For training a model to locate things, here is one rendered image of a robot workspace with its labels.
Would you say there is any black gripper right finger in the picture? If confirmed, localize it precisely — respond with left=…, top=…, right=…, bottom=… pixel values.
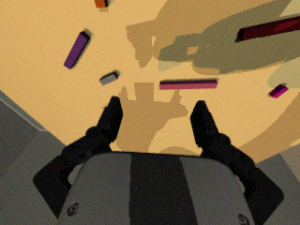
left=190, top=100, right=284, bottom=225

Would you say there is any purple rod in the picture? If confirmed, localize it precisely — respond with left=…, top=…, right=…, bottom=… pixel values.
left=64, top=31, right=90, bottom=69

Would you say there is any dark red rod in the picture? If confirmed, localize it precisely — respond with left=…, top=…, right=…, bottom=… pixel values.
left=238, top=16, right=300, bottom=40

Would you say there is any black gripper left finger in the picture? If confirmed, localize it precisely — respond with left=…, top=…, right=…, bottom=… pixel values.
left=33, top=96, right=123, bottom=219

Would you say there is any grey rod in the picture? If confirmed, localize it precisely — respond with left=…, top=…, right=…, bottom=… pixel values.
left=99, top=71, right=118, bottom=85

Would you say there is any pink rod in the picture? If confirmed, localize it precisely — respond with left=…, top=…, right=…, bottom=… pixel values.
left=159, top=80, right=218, bottom=90

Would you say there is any magenta rod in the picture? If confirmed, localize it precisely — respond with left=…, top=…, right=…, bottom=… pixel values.
left=269, top=84, right=289, bottom=98

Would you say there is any orange-brown rectangular block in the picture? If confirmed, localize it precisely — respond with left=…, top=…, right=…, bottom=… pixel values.
left=95, top=0, right=109, bottom=8

